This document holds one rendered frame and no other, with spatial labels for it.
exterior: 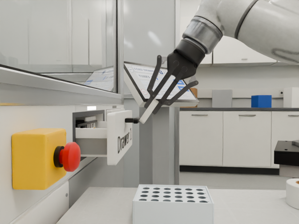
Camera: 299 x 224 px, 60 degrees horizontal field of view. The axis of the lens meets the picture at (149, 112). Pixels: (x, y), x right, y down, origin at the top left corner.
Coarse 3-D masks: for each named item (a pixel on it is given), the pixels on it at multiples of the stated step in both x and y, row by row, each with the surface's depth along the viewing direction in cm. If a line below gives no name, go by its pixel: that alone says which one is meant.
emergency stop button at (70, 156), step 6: (66, 144) 34; (72, 144) 34; (66, 150) 34; (72, 150) 34; (78, 150) 35; (60, 156) 34; (66, 156) 33; (72, 156) 34; (78, 156) 35; (60, 162) 35; (66, 162) 33; (72, 162) 34; (78, 162) 35; (66, 168) 34; (72, 168) 34
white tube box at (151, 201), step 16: (144, 192) 45; (160, 192) 44; (176, 192) 45; (192, 192) 45; (208, 192) 44; (144, 208) 40; (160, 208) 40; (176, 208) 39; (192, 208) 39; (208, 208) 39
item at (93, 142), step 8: (80, 128) 56; (88, 128) 56; (96, 128) 56; (104, 128) 56; (80, 136) 56; (88, 136) 56; (96, 136) 56; (104, 136) 56; (80, 144) 56; (88, 144) 56; (96, 144) 56; (104, 144) 55; (88, 152) 56; (96, 152) 56; (104, 152) 55
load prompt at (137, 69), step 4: (136, 68) 153; (140, 68) 155; (144, 68) 158; (148, 68) 161; (152, 68) 164; (144, 72) 155; (148, 72) 158; (152, 72) 161; (160, 72) 167; (164, 72) 170
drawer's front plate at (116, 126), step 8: (112, 112) 58; (120, 112) 60; (128, 112) 73; (112, 120) 54; (120, 120) 60; (112, 128) 54; (120, 128) 60; (128, 128) 73; (112, 136) 54; (120, 136) 60; (128, 136) 73; (112, 144) 54; (128, 144) 73; (112, 152) 54; (120, 152) 60; (112, 160) 54
